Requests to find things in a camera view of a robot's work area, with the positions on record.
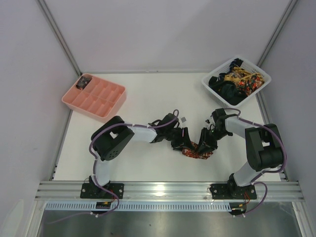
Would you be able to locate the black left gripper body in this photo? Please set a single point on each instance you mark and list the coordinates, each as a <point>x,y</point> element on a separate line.
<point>181,140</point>

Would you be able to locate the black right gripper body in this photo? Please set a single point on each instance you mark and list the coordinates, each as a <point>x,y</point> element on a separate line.
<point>206,139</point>

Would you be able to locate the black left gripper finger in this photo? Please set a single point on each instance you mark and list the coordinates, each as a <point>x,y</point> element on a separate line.
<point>185,142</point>
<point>177,145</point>

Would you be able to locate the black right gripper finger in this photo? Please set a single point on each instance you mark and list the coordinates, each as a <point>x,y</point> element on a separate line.
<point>203,145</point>
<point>209,148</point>

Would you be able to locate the red multicolour patterned tie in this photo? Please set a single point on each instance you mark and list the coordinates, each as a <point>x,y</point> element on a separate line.
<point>193,154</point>

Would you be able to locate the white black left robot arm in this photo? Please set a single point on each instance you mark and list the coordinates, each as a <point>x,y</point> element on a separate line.
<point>110,139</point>

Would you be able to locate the white perforated plastic basket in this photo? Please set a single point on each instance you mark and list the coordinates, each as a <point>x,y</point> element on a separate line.
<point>226,68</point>

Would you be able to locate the red floral tie in basket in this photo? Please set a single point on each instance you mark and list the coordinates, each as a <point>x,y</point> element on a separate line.
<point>251,85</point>

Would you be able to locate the yellow patterned tie in basket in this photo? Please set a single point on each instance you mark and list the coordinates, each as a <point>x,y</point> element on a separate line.
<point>238,74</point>

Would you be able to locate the pink compartment tray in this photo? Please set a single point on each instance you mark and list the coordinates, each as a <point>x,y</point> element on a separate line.
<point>100,100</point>

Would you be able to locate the rolled dark tie in tray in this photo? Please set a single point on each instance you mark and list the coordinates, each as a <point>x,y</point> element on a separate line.
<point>83,82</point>

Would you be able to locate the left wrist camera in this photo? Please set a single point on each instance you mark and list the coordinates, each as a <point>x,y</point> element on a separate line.
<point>183,119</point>

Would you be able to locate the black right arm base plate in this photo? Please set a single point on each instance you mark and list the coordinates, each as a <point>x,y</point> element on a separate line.
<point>226,191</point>

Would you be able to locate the white slotted cable duct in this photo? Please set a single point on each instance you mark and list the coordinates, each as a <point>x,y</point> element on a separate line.
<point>208,206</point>

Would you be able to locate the aluminium front rail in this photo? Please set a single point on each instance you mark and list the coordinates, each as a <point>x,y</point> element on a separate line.
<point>169,191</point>

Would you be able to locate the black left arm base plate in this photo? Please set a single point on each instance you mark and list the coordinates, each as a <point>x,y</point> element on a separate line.
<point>102,190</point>

